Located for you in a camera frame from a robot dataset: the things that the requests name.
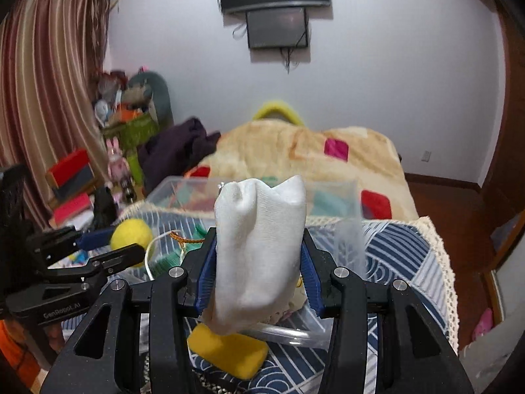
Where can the patterned blue white bedspread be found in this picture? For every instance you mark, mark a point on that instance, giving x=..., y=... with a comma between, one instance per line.
x=328, y=316

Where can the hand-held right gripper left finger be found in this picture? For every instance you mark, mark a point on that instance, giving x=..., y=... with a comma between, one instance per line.
x=205, y=273

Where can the white sock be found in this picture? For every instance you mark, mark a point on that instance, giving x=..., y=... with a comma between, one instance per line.
x=256, y=250

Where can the grey green plush toy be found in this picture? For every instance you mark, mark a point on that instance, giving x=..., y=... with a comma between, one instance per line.
x=149, y=94

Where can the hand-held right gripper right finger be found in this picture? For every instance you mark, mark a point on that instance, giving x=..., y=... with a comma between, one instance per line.
x=310, y=279

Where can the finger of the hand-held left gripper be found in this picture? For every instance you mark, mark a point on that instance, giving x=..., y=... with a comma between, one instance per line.
x=96, y=239
x=119, y=256

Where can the pink slipper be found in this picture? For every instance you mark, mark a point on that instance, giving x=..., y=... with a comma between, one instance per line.
x=483, y=324

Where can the small wall-mounted screen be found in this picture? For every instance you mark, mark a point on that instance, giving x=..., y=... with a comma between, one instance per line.
x=277, y=28

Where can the striped brown curtain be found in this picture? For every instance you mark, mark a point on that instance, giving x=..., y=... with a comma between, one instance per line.
x=45, y=90

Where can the pink rabbit figure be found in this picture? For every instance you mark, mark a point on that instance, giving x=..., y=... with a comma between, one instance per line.
x=117, y=164

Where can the yellow sponge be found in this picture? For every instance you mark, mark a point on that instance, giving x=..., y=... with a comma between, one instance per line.
x=227, y=351

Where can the dark purple garment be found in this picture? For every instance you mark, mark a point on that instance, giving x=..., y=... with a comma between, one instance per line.
x=174, y=150

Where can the wall power outlet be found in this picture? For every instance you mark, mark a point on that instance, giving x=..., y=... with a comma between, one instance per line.
x=426, y=156

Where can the clear plastic storage box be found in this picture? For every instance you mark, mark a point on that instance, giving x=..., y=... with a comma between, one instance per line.
x=262, y=230

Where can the yellow felt ball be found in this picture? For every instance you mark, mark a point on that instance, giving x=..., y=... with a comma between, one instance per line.
x=131, y=236

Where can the beige patchwork blanket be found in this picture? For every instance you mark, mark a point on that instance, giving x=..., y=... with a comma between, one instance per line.
x=311, y=160

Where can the red and grey box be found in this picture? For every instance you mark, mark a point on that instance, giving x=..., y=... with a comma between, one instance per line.
x=69, y=174

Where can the yellow curved cushion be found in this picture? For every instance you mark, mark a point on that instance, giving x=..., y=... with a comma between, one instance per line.
x=275, y=111

